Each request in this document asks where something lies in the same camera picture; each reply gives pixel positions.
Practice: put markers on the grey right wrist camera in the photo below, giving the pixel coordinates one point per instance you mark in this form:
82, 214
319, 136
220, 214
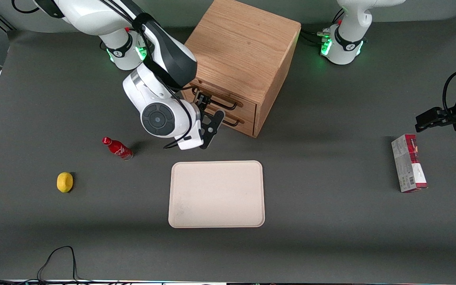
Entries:
212, 126

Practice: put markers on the oak wooden drawer cabinet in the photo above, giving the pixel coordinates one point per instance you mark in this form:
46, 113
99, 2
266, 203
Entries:
247, 43

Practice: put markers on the beige plastic tray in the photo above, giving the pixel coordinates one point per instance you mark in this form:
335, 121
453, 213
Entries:
216, 194

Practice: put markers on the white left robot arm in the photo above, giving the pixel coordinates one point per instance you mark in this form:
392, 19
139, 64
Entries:
350, 23

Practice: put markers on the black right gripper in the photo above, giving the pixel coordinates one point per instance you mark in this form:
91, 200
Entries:
200, 99

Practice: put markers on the red cola bottle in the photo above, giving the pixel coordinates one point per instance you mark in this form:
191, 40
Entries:
118, 149

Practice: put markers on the red and grey carton box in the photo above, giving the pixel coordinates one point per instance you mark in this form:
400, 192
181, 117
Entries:
408, 166

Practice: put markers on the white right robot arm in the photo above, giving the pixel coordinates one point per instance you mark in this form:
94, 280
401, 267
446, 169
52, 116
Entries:
93, 16

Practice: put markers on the yellow lemon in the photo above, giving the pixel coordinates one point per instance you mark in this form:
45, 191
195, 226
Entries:
65, 182

